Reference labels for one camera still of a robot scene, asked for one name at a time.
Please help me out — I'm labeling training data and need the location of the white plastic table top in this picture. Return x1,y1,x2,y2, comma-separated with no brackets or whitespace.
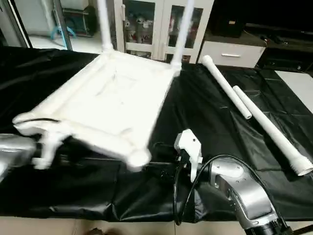
12,48,183,173

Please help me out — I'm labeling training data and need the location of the white plastic table leg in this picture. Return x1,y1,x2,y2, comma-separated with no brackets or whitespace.
232,86,313,176
201,55,253,120
169,0,195,67
96,0,116,54

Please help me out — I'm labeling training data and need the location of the black work mat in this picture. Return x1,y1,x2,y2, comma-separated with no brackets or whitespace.
0,45,313,222

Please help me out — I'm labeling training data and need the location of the white drawer unit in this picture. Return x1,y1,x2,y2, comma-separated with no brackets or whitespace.
199,41,268,69

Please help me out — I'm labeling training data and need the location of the white glass door cabinet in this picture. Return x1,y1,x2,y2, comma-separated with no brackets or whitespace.
113,0,215,62

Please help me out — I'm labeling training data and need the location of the black low shelf unit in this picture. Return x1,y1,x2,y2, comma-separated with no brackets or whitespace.
210,0,313,70

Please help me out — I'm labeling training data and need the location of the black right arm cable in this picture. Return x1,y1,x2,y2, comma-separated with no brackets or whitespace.
172,154,275,227

